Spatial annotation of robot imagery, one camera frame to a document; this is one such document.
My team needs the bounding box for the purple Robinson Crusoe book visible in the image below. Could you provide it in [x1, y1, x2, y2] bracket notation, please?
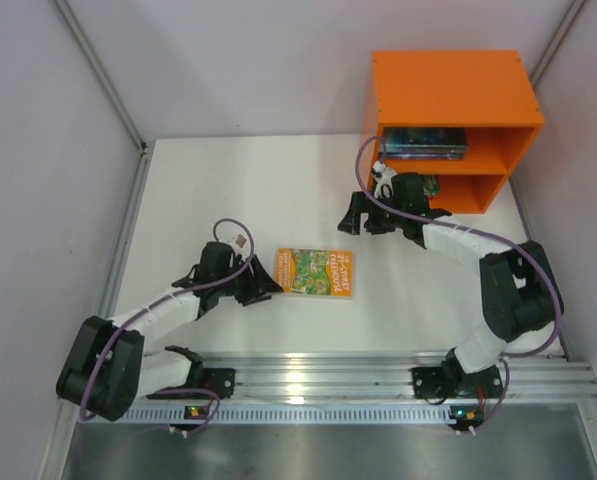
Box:
[379, 148, 467, 161]

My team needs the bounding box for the orange green treehouse book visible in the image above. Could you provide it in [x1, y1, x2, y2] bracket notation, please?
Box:
[274, 247, 355, 299]

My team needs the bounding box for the blue ocean cover book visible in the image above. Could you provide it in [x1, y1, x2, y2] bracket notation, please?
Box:
[381, 127, 468, 153]

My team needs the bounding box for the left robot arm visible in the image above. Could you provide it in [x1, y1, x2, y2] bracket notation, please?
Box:
[55, 237, 283, 421]

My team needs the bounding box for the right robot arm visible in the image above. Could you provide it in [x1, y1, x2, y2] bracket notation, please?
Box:
[337, 167, 564, 402]

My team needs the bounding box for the orange wooden shelf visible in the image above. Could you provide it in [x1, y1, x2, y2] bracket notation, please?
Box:
[361, 50, 545, 214]

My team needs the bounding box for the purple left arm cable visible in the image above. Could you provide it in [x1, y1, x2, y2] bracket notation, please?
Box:
[77, 217, 257, 436]

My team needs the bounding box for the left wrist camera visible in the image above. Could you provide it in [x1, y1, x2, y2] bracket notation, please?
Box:
[229, 234, 248, 255]

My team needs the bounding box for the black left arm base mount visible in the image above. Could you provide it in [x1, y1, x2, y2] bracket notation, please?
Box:
[178, 367, 236, 400]

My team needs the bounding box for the aluminium front rail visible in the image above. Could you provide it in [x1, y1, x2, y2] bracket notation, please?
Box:
[137, 349, 597, 404]

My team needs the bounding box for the perforated metal cable tray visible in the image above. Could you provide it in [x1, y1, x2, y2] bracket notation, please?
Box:
[122, 404, 587, 426]

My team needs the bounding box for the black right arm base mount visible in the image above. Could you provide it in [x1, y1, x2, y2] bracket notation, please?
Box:
[411, 366, 503, 404]

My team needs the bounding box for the aluminium right frame post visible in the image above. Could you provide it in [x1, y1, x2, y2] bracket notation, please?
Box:
[529, 0, 591, 89]

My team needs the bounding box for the aluminium frame post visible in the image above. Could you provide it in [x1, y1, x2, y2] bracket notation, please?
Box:
[47, 0, 149, 151]
[529, 0, 591, 89]

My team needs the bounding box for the aluminium left frame post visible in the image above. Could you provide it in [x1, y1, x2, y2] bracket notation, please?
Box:
[47, 0, 149, 151]

